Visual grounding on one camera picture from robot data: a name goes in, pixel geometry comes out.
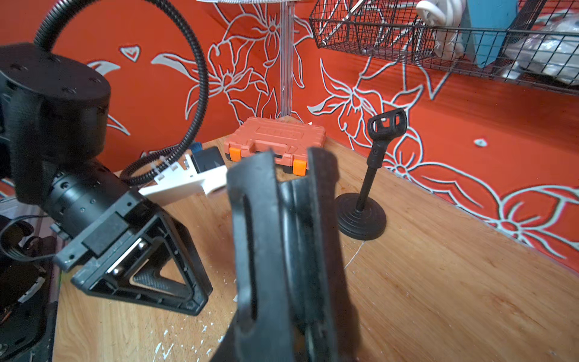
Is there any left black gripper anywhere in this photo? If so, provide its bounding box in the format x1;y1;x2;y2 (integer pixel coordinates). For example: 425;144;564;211
49;180;213;316

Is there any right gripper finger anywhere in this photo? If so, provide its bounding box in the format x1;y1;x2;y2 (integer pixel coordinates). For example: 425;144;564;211
210;316;239;362

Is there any black mic clip pole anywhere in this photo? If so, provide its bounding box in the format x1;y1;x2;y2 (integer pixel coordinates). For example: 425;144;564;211
227;148;360;361
356;108;408;211

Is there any black round stand base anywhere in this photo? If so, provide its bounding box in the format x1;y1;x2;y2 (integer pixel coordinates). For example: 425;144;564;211
336;193;387;241

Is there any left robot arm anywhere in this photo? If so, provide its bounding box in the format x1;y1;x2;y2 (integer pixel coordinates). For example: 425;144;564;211
1;1;212;316

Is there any orange plastic tool case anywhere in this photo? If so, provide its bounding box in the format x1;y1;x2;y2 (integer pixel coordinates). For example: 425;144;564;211
224;117;326;176

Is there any teal box in basket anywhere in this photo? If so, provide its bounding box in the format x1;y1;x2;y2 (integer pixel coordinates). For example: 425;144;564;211
461;0;518;69

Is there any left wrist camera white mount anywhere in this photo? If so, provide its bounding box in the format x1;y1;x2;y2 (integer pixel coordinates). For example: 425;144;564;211
139;146;228;206

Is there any black wire wall basket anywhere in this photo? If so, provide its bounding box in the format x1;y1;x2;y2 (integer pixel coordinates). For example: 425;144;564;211
309;1;578;95

